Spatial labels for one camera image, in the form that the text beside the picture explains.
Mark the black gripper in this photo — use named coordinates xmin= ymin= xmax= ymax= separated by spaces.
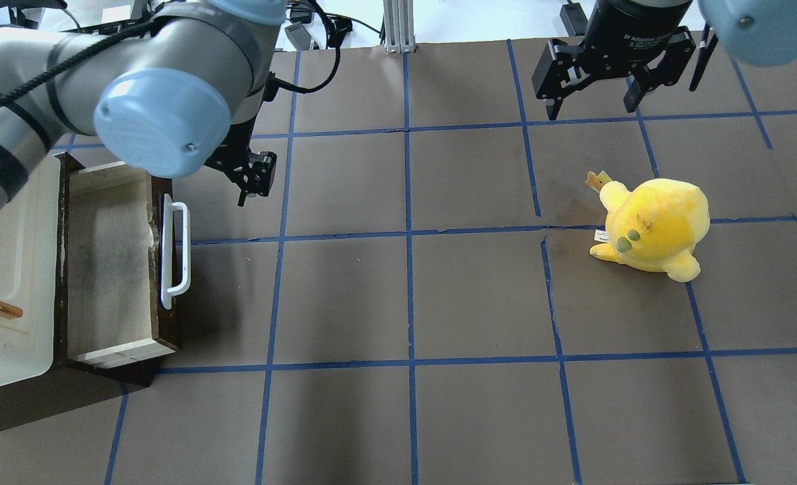
xmin=205 ymin=121 xmax=278 ymax=207

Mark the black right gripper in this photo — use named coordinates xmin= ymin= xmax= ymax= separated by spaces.
xmin=532 ymin=1 xmax=696 ymax=122

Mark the white drawer handle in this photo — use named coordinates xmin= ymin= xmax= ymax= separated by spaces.
xmin=159 ymin=193 xmax=192 ymax=311

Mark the dark wooden drawer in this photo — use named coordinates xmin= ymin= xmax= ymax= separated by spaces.
xmin=65 ymin=162 xmax=181 ymax=368

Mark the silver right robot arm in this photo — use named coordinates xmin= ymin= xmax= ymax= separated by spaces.
xmin=532 ymin=1 xmax=797 ymax=121

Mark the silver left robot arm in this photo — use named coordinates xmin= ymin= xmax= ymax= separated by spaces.
xmin=0 ymin=1 xmax=285 ymax=211

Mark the dark wooden drawer cabinet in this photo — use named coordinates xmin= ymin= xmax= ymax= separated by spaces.
xmin=0 ymin=152 xmax=183 ymax=433

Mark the yellow plush toy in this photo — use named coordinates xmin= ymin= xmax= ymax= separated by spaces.
xmin=584 ymin=171 xmax=711 ymax=283

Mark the brown paper table mat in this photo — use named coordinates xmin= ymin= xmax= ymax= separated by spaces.
xmin=0 ymin=39 xmax=797 ymax=484

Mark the cream plastic storage box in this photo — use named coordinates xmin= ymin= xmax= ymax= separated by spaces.
xmin=0 ymin=156 xmax=61 ymax=387

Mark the aluminium frame post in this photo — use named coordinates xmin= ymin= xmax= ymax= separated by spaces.
xmin=383 ymin=0 xmax=417 ymax=53

